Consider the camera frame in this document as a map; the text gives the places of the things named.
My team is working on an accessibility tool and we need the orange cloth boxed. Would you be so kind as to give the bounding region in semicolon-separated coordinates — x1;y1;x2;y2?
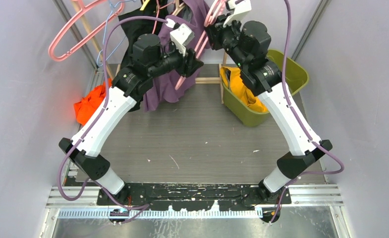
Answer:
73;78;112;126

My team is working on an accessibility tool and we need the green plastic basket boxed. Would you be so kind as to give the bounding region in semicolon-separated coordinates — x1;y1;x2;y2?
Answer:
220;58;309;127

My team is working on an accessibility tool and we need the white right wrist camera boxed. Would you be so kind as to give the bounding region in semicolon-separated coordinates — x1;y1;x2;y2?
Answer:
223;0;252;27

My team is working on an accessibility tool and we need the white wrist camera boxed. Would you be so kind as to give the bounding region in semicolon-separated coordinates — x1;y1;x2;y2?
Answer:
223;0;252;27
169;24;194;56

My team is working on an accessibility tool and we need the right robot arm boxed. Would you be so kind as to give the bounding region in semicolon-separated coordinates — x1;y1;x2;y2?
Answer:
206;20;333;204

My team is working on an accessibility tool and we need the yellow skirt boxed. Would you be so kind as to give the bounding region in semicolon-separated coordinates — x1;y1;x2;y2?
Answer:
220;66;268;113

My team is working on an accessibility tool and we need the purple skirt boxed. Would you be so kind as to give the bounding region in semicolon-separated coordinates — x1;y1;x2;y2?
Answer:
142;0;210;112

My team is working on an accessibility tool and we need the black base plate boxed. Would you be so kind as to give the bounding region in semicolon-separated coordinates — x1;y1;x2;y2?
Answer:
114;182;291;212

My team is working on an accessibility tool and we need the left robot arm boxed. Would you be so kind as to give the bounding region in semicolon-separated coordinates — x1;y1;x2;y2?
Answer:
59;30;203;205

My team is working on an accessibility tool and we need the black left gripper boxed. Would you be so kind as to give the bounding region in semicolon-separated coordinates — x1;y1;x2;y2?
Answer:
148;40;203;79

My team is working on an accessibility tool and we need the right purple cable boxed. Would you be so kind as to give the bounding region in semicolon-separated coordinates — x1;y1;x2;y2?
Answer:
269;0;345;227

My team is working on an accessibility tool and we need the cream yellow hanger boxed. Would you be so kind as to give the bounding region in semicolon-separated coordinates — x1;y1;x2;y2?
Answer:
140;0;150;11

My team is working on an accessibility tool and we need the black skirt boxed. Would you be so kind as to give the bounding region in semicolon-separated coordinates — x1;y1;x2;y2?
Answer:
118;0;167;74

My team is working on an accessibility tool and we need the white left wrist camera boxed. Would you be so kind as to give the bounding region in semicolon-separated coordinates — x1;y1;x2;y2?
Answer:
169;24;194;56

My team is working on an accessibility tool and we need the wooden clothes rack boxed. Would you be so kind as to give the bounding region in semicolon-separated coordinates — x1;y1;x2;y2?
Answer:
71;0;238;104

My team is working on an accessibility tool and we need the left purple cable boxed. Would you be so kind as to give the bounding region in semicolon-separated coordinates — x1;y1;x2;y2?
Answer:
56;15;177;227

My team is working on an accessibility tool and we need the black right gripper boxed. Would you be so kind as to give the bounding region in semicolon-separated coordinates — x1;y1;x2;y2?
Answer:
203;13;248;71

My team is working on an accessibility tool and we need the purple cable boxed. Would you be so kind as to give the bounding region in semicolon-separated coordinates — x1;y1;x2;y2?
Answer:
269;0;345;227
56;15;177;227

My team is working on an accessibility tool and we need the pink plastic hanger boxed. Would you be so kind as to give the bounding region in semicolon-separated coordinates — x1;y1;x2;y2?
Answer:
175;0;226;90

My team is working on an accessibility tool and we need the pink empty hanger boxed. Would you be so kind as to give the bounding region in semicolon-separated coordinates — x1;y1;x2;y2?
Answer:
48;0;126;62

